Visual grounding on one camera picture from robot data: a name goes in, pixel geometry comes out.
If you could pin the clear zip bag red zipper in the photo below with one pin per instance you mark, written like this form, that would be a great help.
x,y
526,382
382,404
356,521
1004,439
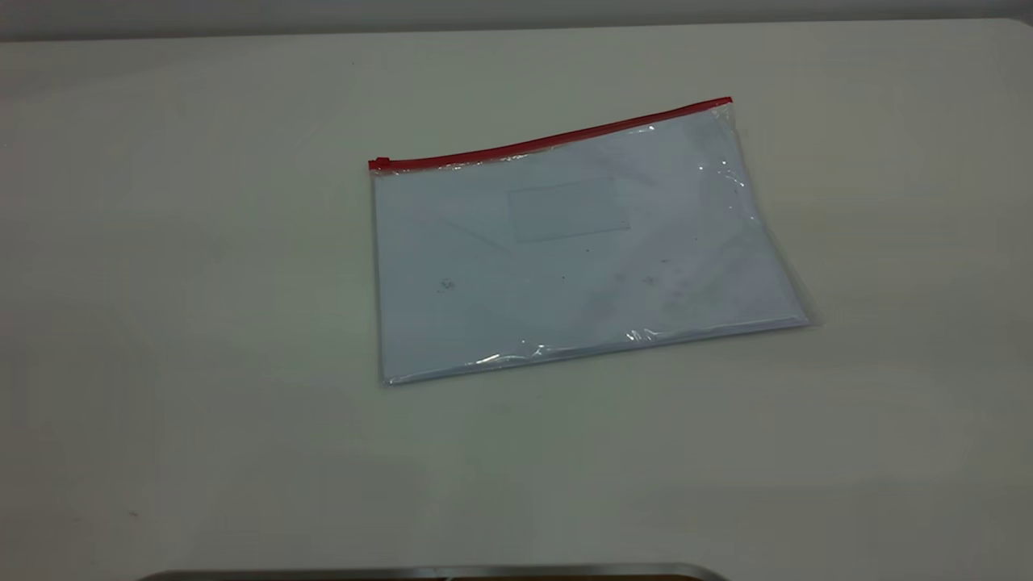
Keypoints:
x,y
581,258

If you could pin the red zipper slider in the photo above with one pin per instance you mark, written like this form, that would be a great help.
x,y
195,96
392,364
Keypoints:
x,y
380,164

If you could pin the silver metal edge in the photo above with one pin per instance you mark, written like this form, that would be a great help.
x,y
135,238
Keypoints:
x,y
436,573

